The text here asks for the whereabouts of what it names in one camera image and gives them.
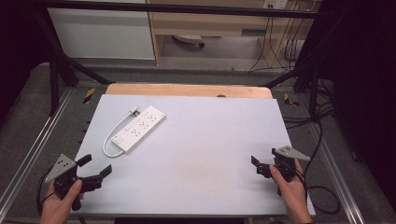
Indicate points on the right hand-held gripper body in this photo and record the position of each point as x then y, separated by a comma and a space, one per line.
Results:
288, 165

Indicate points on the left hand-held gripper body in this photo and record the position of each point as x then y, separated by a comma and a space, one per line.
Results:
61, 168

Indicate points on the person's right hand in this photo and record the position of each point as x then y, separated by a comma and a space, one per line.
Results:
292, 196

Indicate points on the person's left hand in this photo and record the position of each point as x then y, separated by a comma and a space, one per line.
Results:
56, 208

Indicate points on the white power strip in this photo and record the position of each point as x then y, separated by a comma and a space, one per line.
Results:
140, 127

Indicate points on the white plug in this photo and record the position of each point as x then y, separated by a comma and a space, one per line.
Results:
134, 110

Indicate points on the wooden table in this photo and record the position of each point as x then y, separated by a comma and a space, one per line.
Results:
186, 90

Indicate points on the dark curtain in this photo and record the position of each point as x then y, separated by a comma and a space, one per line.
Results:
364, 77
18, 46

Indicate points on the white cabinet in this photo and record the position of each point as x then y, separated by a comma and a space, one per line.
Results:
99, 34

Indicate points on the wooden desk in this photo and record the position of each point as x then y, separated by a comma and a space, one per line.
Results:
211, 26

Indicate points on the white device under desk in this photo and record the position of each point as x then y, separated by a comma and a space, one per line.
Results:
188, 39

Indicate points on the aluminium rail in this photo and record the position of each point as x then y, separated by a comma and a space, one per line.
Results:
339, 177
34, 146

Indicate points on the white wall socket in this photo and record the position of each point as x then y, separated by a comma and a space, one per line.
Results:
275, 3

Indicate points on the black metal frame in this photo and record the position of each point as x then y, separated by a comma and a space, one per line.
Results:
174, 7

